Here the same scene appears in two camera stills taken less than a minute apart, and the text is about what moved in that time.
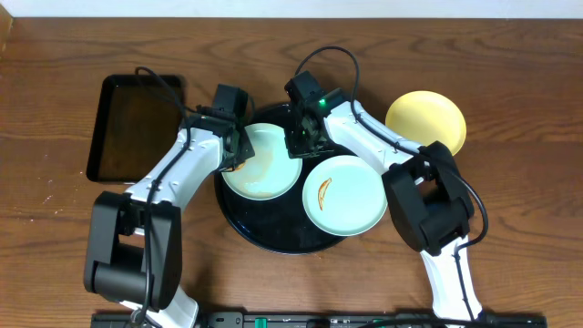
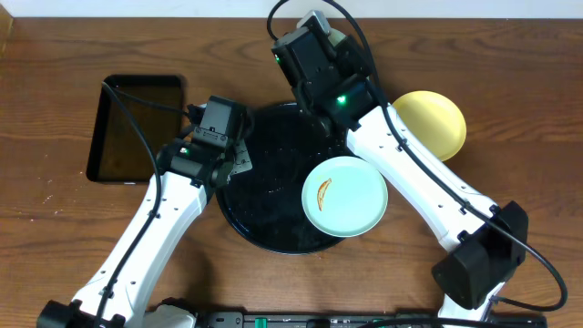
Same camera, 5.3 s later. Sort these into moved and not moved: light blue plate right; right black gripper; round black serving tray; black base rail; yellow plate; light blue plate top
Moved: light blue plate top; right black gripper
Not moved: black base rail; yellow plate; light blue plate right; round black serving tray
